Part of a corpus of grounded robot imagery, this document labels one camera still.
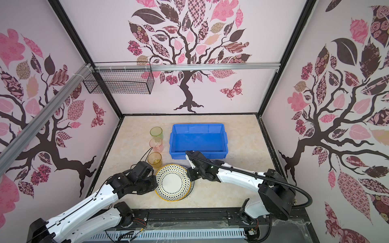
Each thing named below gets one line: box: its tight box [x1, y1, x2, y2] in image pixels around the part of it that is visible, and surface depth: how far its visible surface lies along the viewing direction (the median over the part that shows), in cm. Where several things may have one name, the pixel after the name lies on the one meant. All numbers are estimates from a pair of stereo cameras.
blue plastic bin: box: [169, 123, 229, 160], surface depth 108 cm
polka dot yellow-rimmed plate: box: [154, 164, 191, 202], surface depth 84 cm
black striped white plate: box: [177, 180, 196, 202], surface depth 81 cm
